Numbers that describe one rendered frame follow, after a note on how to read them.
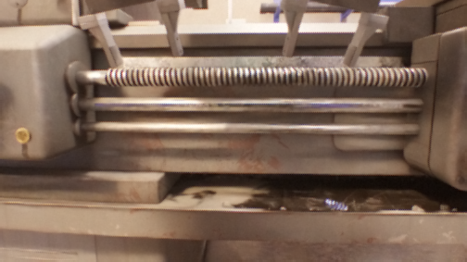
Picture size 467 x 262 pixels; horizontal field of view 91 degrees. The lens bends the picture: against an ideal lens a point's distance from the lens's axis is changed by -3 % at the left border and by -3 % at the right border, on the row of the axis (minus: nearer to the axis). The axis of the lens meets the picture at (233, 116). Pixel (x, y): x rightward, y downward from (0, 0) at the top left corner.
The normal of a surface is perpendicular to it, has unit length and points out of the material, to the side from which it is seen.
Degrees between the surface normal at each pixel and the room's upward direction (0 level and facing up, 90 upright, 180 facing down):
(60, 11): 90
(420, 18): 90
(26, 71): 90
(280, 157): 90
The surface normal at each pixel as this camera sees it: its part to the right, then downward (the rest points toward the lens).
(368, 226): -0.05, 0.11
